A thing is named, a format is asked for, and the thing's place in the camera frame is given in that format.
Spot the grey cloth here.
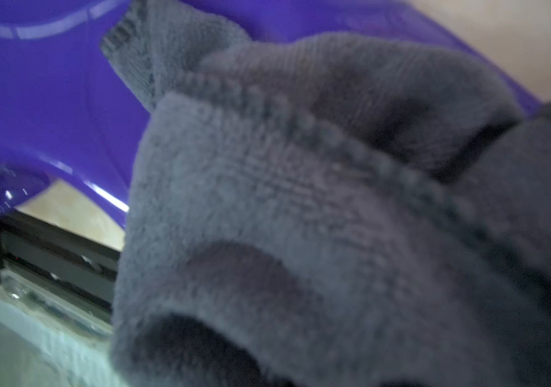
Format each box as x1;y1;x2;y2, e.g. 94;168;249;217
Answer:
101;1;551;386

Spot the purple boot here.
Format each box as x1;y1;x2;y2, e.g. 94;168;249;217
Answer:
0;1;541;235

